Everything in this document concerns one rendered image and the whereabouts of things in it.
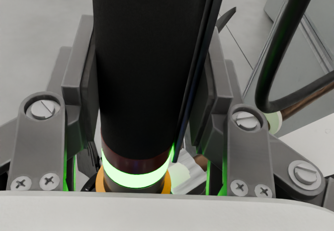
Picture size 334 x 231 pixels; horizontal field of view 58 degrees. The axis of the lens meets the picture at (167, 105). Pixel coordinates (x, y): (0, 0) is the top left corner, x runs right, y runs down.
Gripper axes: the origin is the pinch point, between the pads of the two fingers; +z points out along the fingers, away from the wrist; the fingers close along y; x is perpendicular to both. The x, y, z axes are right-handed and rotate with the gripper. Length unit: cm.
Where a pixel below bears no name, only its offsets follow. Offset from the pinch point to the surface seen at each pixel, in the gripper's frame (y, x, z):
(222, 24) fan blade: 11.3, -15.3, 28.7
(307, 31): 70, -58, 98
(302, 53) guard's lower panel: 71, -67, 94
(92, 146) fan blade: -7.8, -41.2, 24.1
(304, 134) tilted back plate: 32, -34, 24
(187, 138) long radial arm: 11, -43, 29
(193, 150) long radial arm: 12, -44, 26
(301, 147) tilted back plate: 31, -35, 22
